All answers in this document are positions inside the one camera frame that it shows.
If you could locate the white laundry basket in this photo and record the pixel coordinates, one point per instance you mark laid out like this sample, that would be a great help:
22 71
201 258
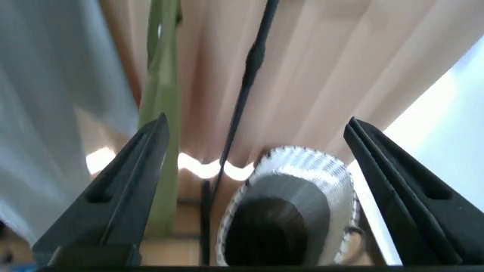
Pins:
302 174

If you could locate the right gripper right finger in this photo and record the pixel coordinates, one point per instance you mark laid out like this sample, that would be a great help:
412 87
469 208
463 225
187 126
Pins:
423 211

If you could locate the green garment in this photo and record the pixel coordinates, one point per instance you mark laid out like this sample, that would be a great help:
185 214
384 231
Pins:
162 87

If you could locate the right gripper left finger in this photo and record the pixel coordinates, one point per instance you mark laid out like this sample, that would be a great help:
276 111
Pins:
121 200

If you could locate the pale grey shorts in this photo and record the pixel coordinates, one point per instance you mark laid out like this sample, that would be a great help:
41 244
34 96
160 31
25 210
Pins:
49 94

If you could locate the black clothes rack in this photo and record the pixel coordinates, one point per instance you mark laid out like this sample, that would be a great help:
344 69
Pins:
249 72

